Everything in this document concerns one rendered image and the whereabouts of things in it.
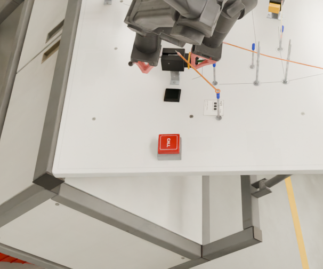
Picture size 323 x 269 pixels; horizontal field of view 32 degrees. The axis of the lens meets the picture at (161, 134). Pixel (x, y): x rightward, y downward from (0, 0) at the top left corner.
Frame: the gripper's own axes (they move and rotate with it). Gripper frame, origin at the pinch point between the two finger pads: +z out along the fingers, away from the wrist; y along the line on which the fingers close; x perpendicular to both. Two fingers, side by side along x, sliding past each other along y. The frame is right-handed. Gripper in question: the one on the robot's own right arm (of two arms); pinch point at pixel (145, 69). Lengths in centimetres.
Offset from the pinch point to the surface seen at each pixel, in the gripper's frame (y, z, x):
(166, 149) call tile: -24.3, -1.7, -9.0
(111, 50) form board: 8.7, 5.0, 10.9
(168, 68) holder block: -1.8, -4.0, -6.0
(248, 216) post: -19, 35, -35
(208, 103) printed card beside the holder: -7.3, 0.4, -17.2
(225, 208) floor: 58, 178, -43
